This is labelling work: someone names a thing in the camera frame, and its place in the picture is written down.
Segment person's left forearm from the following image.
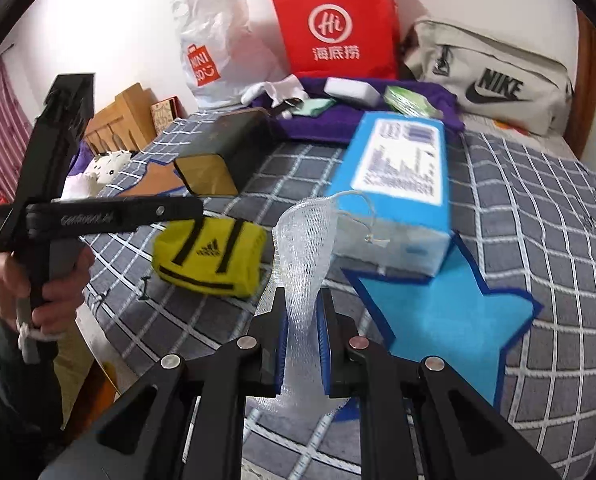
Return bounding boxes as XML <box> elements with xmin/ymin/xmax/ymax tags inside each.
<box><xmin>0</xmin><ymin>305</ymin><xmax>66</xmax><ymax>466</ymax></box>

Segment white mesh net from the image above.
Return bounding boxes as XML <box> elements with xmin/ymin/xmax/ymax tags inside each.
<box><xmin>255</xmin><ymin>190</ymin><xmax>391</xmax><ymax>413</ymax></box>

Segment yellow Adidas pouch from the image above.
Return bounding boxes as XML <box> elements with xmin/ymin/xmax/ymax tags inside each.
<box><xmin>152</xmin><ymin>218</ymin><xmax>267</xmax><ymax>302</ymax></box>

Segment white star print pillow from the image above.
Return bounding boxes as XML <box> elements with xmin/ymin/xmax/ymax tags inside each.
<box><xmin>80</xmin><ymin>150</ymin><xmax>132</xmax><ymax>183</ymax></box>

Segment white sponge block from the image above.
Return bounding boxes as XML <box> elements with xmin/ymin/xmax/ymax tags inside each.
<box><xmin>324</xmin><ymin>76</ymin><xmax>383</xmax><ymax>108</ymax></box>

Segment wooden headboard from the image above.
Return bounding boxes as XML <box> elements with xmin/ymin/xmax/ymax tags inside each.
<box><xmin>85</xmin><ymin>83</ymin><xmax>157</xmax><ymax>156</ymax></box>

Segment dark rectangular box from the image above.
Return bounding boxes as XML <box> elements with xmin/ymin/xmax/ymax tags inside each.
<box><xmin>174</xmin><ymin>109</ymin><xmax>275</xmax><ymax>197</ymax></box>

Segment person's left hand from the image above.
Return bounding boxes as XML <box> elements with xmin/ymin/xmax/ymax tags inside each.
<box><xmin>0</xmin><ymin>247</ymin><xmax>96</xmax><ymax>337</ymax></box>

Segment white blue bedding bundle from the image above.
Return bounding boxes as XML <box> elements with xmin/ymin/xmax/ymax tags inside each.
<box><xmin>60</xmin><ymin>170</ymin><xmax>111</xmax><ymax>203</ymax></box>

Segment mint green cloth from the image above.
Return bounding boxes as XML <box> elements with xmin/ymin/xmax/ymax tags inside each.
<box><xmin>293</xmin><ymin>97</ymin><xmax>336</xmax><ymax>117</ymax></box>

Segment wooden door frame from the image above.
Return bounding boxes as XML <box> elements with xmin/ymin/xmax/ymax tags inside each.
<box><xmin>575</xmin><ymin>7</ymin><xmax>596</xmax><ymax>161</ymax></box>

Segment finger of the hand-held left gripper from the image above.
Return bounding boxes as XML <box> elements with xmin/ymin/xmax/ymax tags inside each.
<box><xmin>125</xmin><ymin>196</ymin><xmax>205</xmax><ymax>231</ymax></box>

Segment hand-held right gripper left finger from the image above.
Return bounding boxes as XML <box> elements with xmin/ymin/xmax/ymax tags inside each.
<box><xmin>38</xmin><ymin>287</ymin><xmax>289</xmax><ymax>480</ymax></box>

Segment white plastic bag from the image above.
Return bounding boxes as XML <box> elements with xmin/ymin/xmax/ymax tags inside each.
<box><xmin>172</xmin><ymin>0</ymin><xmax>291</xmax><ymax>109</ymax></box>

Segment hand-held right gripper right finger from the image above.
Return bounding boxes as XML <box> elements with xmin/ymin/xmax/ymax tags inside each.
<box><xmin>319</xmin><ymin>287</ymin><xmax>564</xmax><ymax>480</ymax></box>

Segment beige sling bag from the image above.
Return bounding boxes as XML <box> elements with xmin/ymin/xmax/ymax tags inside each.
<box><xmin>400</xmin><ymin>19</ymin><xmax>575</xmax><ymax>136</ymax></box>

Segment red paper bag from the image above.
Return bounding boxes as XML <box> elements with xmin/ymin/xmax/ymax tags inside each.
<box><xmin>268</xmin><ymin>0</ymin><xmax>399</xmax><ymax>81</ymax></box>

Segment brown patterned box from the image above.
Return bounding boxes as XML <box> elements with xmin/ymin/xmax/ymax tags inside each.
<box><xmin>150</xmin><ymin>96</ymin><xmax>185</xmax><ymax>136</ymax></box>

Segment light green wipes pack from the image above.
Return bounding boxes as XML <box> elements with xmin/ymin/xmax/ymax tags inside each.
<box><xmin>384</xmin><ymin>85</ymin><xmax>439</xmax><ymax>119</ymax></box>

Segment blue tissue pack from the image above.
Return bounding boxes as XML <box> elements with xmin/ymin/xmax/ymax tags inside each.
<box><xmin>325</xmin><ymin>111</ymin><xmax>454</xmax><ymax>277</ymax></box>

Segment white sock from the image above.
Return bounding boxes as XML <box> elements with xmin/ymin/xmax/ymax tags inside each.
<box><xmin>240</xmin><ymin>75</ymin><xmax>309</xmax><ymax>107</ymax></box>

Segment purple plush toy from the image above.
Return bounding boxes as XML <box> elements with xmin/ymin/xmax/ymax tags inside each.
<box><xmin>76</xmin><ymin>137</ymin><xmax>96</xmax><ymax>173</ymax></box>

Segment purple towel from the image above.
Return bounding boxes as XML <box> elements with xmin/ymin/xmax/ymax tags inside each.
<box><xmin>250</xmin><ymin>76</ymin><xmax>466</xmax><ymax>143</ymax></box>

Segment white orange print sheet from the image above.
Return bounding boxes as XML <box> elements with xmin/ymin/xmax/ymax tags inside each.
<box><xmin>465</xmin><ymin>116</ymin><xmax>586</xmax><ymax>161</ymax></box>

